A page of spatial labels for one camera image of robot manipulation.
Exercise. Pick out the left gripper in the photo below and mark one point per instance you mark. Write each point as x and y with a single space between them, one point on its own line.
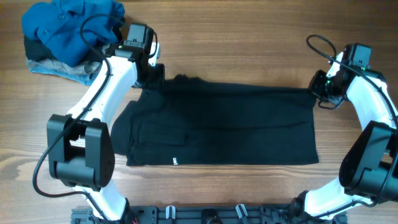
158 79

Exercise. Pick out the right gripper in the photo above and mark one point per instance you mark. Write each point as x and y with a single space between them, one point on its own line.
314 88

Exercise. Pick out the black polo shirt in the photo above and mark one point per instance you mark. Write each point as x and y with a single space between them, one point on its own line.
188 121

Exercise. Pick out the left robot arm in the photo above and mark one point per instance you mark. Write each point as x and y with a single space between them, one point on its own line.
80 153

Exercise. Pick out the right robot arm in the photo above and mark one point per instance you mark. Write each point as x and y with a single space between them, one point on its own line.
368 173

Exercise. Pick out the light blue denim garment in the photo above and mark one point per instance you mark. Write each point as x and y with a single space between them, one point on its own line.
85 80

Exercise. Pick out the beige folded garment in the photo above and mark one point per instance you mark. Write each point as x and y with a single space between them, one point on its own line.
55 66

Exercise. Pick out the blue button shirt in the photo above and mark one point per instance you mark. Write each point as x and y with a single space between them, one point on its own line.
64 26

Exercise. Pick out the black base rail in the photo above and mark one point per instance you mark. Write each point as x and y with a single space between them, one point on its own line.
264 214

